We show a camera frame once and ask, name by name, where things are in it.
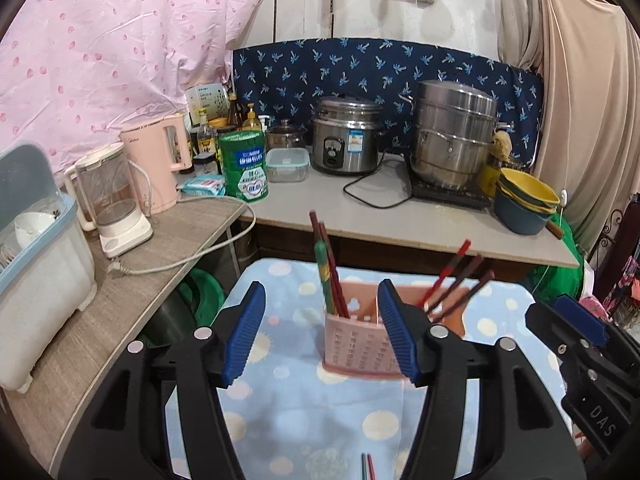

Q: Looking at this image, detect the maroon chopstick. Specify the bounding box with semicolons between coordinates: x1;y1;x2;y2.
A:
318;222;351;318
308;210;351;318

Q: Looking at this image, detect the beige curtain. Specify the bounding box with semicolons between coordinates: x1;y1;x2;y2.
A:
497;0;640;261

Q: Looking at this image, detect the yellow pump bottle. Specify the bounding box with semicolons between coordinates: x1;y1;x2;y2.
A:
242;103;263;133

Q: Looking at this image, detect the small glass lid pot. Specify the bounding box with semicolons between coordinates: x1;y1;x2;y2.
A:
265;120;307;150

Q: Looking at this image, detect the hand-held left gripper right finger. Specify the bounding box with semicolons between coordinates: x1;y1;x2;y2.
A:
377;279;586;480

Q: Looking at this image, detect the brown loofah sponge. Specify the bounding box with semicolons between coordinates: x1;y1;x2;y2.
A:
491;130;515;163

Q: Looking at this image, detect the steel rice cooker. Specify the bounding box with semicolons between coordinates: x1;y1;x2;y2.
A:
311;96;388;177

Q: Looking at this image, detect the green plastic bag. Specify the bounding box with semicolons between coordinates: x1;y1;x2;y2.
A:
529;245;587;306

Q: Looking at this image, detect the wooden counter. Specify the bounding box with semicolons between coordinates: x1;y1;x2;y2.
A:
0;152;581;461

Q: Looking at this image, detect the black induction cooker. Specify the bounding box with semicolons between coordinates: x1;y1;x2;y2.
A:
406;175;493;211

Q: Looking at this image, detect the green plastic basin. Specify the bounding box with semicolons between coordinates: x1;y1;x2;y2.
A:
177;268;227;328

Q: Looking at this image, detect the wet wipes packet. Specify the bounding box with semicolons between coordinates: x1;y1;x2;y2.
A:
181;174;227;197

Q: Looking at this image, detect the blue bowl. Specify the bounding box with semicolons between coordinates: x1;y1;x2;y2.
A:
494;190;557;237

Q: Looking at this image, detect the pink spotted sheet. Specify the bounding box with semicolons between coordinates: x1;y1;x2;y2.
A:
0;0;281;171

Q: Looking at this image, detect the white power cord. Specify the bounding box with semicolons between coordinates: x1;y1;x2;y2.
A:
107;195;257;277

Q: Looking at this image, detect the steel steamer pot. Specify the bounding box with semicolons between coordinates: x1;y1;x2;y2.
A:
409;79;511;192

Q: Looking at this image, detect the dark brown chopstick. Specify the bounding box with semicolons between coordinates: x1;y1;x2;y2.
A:
432;270;496;323
427;255;486;317

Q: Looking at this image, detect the white glass kettle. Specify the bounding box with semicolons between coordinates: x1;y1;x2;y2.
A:
63;142;154;259

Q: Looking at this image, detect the yellow bowl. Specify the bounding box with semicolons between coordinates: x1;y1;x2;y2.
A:
499;167;561;207

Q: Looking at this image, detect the green tin can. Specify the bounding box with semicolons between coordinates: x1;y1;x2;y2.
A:
219;130;271;204

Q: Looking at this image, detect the pink electric kettle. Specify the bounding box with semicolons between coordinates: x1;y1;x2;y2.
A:
119;112;193;214

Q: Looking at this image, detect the blue polka dot tablecloth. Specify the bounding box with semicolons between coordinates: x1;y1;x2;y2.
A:
165;257;591;480

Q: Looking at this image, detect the clear oil bottle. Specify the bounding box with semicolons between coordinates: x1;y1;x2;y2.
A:
197;120;217;157

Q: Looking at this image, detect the pink floral cloth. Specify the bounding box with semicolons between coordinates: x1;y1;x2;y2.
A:
580;255;640;322

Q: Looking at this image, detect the navy printed cloth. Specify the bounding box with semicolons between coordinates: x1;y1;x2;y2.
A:
231;37;545;171

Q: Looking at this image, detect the white carton box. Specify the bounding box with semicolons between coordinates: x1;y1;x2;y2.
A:
186;83;231;128

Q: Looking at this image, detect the white bowl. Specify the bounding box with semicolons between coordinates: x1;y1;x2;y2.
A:
14;211;57;247

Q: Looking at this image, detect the glass food container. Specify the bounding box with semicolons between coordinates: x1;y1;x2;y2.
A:
265;147;311;183

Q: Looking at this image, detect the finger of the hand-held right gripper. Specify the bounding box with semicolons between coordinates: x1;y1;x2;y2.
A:
524;301;627;397
554;294;640;377

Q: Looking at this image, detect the pink perforated utensil holder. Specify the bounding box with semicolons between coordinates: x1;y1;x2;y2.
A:
320;282;468;378

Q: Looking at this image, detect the black power cable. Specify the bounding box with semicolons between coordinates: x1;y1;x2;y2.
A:
342;152;416;209

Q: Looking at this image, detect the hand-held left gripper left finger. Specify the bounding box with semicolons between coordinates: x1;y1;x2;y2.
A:
57;281;266;480

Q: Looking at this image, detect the white dish box blue lid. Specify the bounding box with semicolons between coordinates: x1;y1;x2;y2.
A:
0;141;97;393

